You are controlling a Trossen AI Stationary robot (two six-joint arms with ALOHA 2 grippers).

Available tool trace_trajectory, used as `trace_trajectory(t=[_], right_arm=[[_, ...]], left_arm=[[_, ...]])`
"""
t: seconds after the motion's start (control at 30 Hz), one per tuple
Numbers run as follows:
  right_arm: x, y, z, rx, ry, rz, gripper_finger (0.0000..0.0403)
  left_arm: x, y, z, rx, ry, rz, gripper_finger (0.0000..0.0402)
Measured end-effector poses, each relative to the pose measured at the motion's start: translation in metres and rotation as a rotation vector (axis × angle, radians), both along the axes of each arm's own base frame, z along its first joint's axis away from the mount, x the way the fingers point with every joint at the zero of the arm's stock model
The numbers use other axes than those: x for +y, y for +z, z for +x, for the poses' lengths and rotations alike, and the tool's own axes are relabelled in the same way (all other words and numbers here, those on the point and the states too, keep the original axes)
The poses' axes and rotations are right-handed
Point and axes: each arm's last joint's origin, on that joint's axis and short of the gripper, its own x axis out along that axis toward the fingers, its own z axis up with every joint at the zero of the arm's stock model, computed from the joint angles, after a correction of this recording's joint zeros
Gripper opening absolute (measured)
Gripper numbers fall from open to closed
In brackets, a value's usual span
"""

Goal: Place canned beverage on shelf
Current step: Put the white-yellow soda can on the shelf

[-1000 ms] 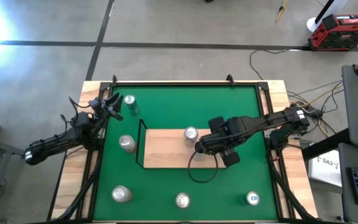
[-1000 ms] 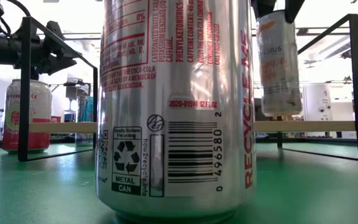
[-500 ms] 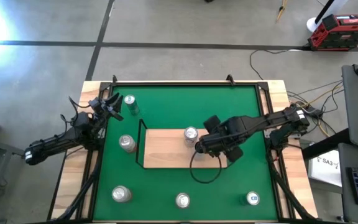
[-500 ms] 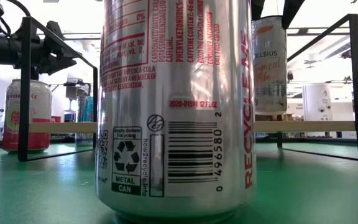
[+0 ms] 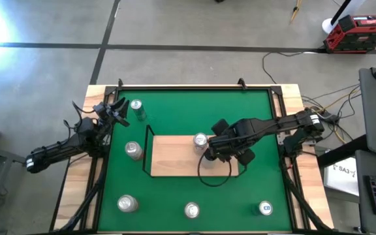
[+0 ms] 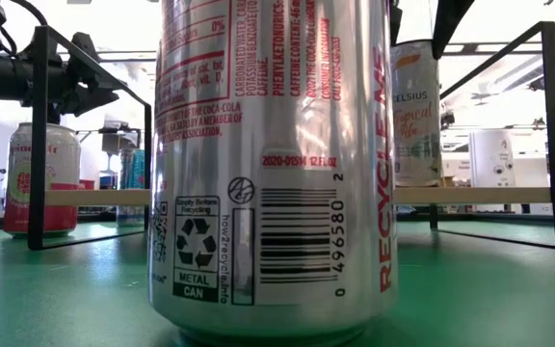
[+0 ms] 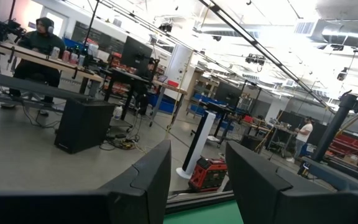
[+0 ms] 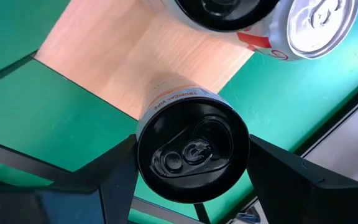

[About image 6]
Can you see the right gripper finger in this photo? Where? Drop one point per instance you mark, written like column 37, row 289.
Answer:
column 451, row 19
column 394, row 19

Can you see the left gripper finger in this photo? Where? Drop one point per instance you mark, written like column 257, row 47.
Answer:
column 97, row 100
column 105, row 81

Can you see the blue silver Red Bull can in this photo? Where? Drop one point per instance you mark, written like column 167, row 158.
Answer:
column 132, row 173

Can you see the white Celsius can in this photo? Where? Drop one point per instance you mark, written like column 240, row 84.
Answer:
column 417, row 135

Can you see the silver Diet Coke can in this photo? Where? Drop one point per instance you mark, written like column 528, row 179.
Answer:
column 277, row 144

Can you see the white red Spindrift can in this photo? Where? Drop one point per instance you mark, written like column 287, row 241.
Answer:
column 63, row 164

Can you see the white structural column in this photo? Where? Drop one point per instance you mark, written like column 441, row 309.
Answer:
column 494, row 159

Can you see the green table mat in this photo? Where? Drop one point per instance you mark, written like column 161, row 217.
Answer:
column 475, row 299

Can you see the wooden shelf black metal frame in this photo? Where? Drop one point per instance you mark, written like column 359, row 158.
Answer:
column 475, row 195

